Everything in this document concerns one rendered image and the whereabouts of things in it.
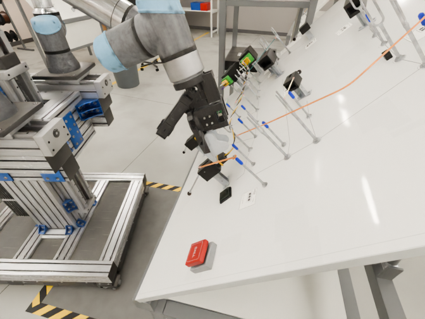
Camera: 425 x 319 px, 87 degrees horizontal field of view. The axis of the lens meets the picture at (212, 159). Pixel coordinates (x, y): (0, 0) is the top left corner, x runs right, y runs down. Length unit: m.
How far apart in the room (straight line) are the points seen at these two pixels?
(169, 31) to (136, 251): 1.59
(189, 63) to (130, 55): 0.12
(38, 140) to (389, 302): 1.11
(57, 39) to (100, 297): 1.47
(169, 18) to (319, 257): 0.44
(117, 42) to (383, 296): 0.78
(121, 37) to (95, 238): 1.43
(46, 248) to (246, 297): 1.38
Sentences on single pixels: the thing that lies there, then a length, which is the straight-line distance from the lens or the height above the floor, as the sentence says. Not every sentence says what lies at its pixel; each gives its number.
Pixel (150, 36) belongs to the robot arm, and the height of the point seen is 1.47.
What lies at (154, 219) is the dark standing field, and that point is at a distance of 1.95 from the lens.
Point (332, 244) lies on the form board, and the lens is 0.36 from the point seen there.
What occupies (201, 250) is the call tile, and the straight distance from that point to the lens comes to 0.50.
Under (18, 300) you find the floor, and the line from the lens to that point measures 2.03.
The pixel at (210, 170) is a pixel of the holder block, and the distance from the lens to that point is 0.62.
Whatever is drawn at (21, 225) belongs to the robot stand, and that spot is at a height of 0.21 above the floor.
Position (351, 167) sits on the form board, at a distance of 0.43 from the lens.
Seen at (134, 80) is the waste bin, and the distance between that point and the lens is 4.24.
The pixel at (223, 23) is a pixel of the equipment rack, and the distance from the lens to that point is 1.43.
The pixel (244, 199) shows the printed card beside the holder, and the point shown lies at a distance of 0.55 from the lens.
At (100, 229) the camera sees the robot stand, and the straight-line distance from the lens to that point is 1.77.
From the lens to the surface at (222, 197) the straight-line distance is 0.61.
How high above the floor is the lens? 1.56
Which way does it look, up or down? 41 degrees down
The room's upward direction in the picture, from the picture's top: straight up
